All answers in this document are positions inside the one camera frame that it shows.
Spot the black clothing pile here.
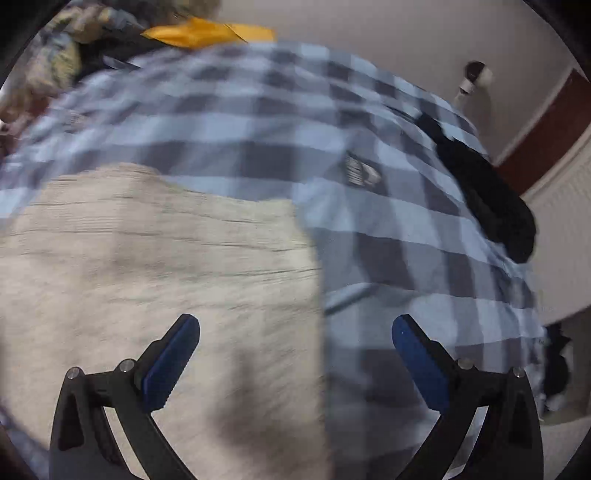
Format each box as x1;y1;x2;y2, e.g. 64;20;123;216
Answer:
418;114;537;265

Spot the dark red door frame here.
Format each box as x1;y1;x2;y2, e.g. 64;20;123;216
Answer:
496;68;591;195

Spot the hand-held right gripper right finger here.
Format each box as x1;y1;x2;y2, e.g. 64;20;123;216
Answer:
392;315;543;480

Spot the blue checked bed cover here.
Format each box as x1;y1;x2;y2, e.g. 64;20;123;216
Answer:
0;41;548;480

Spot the cream tweed checked garment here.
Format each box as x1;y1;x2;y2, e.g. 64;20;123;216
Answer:
0;164;333;480

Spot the white radiator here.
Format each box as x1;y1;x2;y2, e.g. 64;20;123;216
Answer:
522;138;591;326

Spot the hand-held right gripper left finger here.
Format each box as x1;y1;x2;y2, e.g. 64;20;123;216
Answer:
48;314;201;480

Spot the pile of mixed clothes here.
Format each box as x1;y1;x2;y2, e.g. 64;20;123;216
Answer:
0;0;222;134

